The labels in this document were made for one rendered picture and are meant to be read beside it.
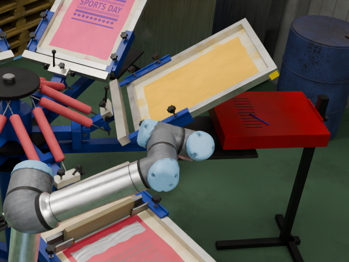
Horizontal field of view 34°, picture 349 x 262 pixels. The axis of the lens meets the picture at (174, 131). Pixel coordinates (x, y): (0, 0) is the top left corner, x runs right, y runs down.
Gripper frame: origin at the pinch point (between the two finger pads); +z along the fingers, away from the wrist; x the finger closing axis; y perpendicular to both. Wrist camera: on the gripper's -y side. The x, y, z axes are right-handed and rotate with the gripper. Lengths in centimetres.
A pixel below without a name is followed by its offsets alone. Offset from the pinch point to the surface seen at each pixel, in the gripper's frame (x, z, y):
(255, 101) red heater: 48, 138, 81
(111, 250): -47, 75, 9
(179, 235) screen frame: -33, 74, 37
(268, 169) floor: 21, 255, 153
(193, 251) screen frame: -38, 67, 43
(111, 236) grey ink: -42, 81, 8
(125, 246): -44, 77, 15
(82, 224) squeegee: -39, 75, -7
